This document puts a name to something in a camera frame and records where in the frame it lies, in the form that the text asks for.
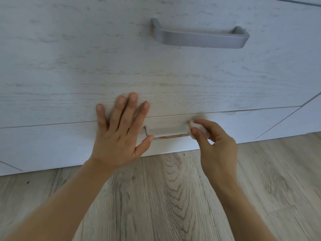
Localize person's left hand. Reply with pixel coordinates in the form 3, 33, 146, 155
88, 92, 154, 173

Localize person's right hand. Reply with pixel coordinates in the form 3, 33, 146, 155
190, 118, 239, 186

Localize white wipe pad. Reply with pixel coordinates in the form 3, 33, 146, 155
188, 119, 211, 138

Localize drawer handle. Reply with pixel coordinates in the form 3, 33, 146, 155
150, 18, 250, 49
143, 123, 192, 141

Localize white cabinet door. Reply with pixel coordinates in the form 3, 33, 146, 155
0, 160, 23, 176
254, 92, 321, 141

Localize white wooden cabinet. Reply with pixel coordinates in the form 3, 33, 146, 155
0, 0, 321, 176

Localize person's right forearm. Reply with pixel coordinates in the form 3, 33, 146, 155
213, 177, 279, 241

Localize person's left forearm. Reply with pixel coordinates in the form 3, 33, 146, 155
2, 160, 115, 241

